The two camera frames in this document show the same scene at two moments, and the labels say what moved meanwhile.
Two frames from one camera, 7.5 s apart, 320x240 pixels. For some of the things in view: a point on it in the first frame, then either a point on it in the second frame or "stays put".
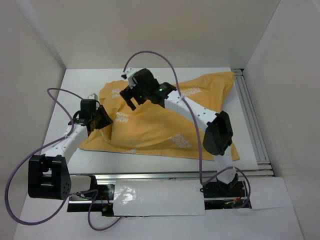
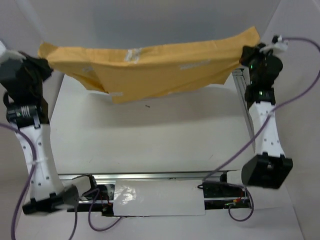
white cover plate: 158,198 stays put
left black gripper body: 101,118 to 40,72
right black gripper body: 138,94 to 252,60
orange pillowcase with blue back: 154,129 to 128,75
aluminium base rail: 84,176 stays put
